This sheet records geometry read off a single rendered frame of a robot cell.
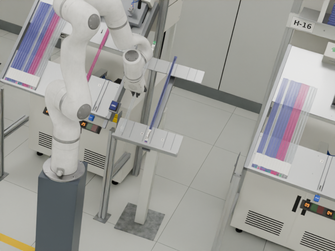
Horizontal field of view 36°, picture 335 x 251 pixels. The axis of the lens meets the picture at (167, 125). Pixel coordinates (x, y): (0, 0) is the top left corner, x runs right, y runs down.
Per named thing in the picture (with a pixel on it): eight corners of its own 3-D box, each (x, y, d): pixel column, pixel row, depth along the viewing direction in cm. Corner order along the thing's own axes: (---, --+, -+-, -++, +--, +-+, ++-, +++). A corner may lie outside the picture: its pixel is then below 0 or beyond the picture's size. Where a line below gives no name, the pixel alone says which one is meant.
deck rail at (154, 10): (112, 122, 279) (109, 119, 273) (108, 121, 280) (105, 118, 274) (159, 7, 292) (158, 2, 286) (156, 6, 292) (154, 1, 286)
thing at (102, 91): (108, 117, 278) (106, 116, 274) (4, 80, 292) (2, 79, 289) (121, 85, 281) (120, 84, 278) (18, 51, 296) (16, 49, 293)
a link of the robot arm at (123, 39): (127, 1, 219) (144, 51, 243) (101, 23, 214) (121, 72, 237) (142, 7, 214) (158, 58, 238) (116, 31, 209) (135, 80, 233)
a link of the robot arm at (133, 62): (134, 60, 242) (120, 72, 239) (132, 43, 230) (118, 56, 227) (147, 69, 239) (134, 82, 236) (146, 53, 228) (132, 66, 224)
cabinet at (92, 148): (119, 190, 337) (131, 110, 305) (27, 155, 353) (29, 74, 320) (156, 144, 391) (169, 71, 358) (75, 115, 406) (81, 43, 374)
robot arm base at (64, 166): (78, 186, 226) (82, 152, 217) (36, 177, 227) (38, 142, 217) (89, 161, 242) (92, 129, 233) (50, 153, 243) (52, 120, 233)
